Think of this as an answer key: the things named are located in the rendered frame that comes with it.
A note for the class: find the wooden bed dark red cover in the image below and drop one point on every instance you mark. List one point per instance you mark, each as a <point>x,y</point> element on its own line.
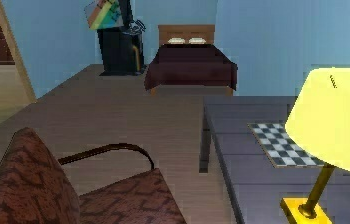
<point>191,66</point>

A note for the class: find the white pillow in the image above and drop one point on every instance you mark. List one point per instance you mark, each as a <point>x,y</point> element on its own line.
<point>197,40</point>
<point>176,40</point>

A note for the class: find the black cabinet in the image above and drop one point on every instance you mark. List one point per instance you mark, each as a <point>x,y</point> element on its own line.
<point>119,50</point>

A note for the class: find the dark grey table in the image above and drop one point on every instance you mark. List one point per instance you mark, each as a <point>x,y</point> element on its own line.
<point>249,186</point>

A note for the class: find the black white checkered board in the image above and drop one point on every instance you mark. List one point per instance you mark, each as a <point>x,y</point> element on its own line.
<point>279,146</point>

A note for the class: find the colourful framed picture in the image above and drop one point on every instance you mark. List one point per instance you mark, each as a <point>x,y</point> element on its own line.
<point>103,15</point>

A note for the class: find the yellow table lamp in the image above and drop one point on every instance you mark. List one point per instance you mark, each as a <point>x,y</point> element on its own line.
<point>329,123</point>

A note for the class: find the brown patterned armchair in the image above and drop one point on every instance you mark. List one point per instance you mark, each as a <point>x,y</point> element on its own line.
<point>33,186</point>

